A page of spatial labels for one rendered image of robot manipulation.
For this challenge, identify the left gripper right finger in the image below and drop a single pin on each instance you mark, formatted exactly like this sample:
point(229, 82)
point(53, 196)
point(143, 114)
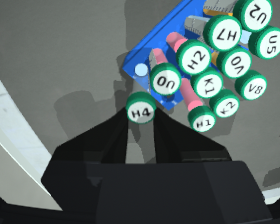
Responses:
point(184, 144)

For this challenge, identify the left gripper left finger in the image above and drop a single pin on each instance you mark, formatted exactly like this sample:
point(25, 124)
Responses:
point(98, 143)

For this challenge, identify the light blue tube with green-rimmed white cap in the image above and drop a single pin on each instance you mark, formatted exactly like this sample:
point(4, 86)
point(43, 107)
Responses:
point(264, 44)

